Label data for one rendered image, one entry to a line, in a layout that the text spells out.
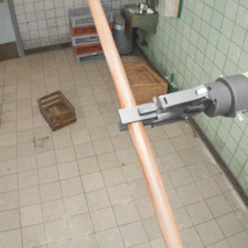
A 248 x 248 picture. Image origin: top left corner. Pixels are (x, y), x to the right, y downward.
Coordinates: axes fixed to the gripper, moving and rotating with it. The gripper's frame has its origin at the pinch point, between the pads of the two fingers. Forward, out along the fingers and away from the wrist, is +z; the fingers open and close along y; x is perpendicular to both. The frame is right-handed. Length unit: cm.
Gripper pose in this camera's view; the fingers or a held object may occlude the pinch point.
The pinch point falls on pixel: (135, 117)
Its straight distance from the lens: 52.4
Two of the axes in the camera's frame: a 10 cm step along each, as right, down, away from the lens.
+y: -1.2, 3.7, 9.2
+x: -2.8, -9.0, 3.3
